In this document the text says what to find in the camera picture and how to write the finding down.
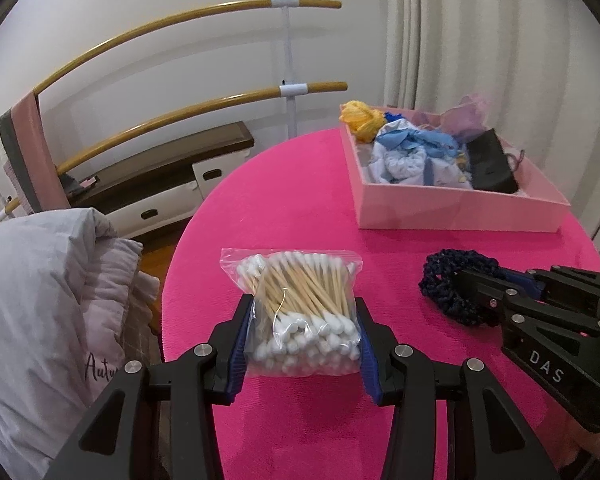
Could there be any pink and grey towel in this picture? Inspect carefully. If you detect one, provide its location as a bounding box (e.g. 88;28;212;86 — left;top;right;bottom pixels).
0;88;72;217

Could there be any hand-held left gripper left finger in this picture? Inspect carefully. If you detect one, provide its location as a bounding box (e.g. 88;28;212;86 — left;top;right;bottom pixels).
44;294;254;480

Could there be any pink round tablecloth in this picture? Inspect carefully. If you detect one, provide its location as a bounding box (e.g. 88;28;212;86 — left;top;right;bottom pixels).
161;128;600;480

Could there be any white barre post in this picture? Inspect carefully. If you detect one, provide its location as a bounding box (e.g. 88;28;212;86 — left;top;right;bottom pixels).
270;0;307;139

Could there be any mauve hair tie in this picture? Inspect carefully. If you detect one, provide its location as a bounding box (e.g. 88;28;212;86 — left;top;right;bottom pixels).
504;149;530;172

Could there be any white cabinet with dark top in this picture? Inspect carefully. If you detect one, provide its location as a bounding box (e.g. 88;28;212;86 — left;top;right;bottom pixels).
69;121;257;240

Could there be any yellow yarn bundle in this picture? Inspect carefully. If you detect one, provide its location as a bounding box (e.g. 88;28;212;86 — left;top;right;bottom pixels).
339;100;387;144

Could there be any black leather pouch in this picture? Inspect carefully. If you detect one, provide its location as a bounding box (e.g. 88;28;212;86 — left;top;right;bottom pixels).
465;128;521;195

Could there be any bag of cotton swabs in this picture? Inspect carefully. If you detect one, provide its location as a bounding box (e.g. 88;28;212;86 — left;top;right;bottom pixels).
220;247;365;379

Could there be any printed light blue baby cloth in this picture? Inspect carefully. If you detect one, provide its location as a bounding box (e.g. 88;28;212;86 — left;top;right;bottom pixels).
369;144;475;192

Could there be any navy blue knit scrunchie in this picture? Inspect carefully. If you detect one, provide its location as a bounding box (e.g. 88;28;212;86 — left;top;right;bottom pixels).
418;249;512;329

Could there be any light blue elastic cloth cap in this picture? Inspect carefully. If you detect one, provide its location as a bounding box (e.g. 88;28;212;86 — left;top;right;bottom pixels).
375;119;457;153

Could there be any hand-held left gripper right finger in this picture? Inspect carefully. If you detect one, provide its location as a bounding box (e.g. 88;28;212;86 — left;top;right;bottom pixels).
354;297;552;480

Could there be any long wooden barre rail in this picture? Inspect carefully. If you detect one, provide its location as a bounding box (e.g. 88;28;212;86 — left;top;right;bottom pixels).
0;0;343;151

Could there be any white duvet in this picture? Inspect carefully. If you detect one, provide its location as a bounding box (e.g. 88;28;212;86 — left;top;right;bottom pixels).
0;207;162;480

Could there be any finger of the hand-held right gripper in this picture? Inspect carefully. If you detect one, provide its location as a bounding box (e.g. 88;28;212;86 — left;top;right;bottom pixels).
499;267;600;311
454;267;600;335

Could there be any cream curtain with lace trim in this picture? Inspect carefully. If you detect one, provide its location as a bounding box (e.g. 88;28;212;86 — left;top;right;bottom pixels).
384;0;600;253

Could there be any short wooden barre rail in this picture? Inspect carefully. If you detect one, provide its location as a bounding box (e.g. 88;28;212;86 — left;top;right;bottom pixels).
0;81;349;220

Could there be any pink cardboard box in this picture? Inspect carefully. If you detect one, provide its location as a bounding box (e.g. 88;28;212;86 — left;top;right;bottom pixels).
340;105;573;234

